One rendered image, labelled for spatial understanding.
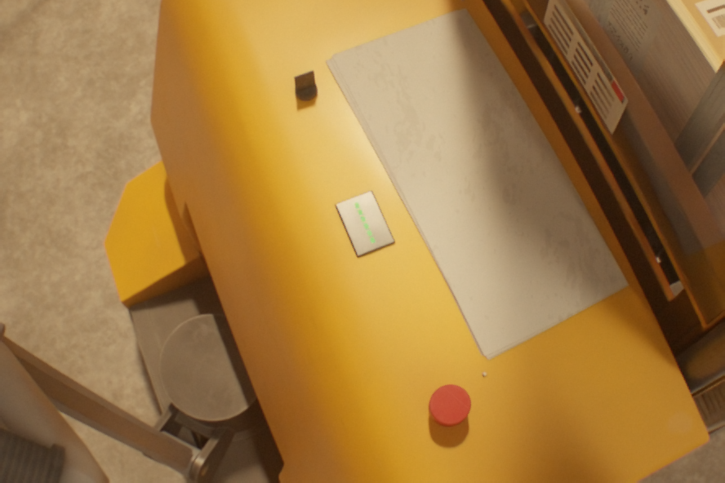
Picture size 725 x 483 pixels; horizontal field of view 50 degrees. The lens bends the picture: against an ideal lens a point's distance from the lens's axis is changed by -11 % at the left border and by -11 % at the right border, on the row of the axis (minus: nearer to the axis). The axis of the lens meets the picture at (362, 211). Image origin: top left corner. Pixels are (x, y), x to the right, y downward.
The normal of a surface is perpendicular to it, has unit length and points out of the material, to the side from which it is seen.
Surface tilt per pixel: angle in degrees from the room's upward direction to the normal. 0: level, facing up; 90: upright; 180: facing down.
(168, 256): 22
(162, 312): 0
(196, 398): 0
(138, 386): 0
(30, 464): 36
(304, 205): 14
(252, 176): 45
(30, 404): 67
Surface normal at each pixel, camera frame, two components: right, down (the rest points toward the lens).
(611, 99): -0.93, 0.36
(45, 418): 0.29, -0.96
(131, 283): -0.36, -0.23
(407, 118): -0.02, -0.39
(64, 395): 0.91, 0.39
